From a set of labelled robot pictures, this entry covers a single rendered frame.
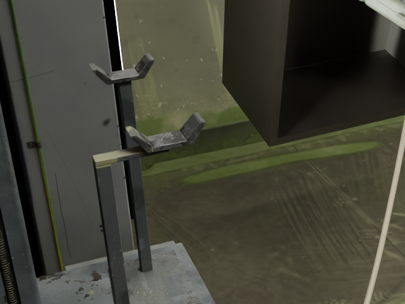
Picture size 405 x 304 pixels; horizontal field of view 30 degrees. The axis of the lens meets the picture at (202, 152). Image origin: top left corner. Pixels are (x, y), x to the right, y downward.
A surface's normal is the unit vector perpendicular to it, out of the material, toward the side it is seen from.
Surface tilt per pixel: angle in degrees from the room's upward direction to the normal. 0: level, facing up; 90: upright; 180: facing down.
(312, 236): 0
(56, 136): 90
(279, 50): 102
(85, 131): 90
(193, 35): 57
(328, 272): 0
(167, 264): 0
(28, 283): 90
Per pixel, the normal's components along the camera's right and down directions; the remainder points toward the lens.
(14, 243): 0.32, 0.42
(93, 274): -0.07, -0.89
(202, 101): 0.23, -0.13
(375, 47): 0.36, 0.58
